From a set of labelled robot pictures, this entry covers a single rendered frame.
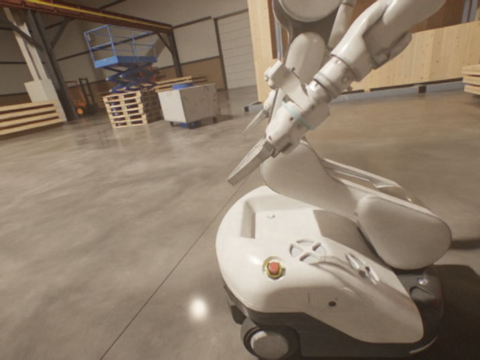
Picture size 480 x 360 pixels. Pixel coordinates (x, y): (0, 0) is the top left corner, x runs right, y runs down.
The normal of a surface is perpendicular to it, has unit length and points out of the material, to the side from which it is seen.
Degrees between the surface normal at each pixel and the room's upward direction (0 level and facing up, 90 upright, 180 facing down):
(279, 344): 90
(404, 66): 90
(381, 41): 108
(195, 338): 0
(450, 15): 90
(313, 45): 88
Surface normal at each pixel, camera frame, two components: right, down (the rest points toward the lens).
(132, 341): -0.15, -0.92
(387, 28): -0.26, 0.55
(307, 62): -0.10, 0.38
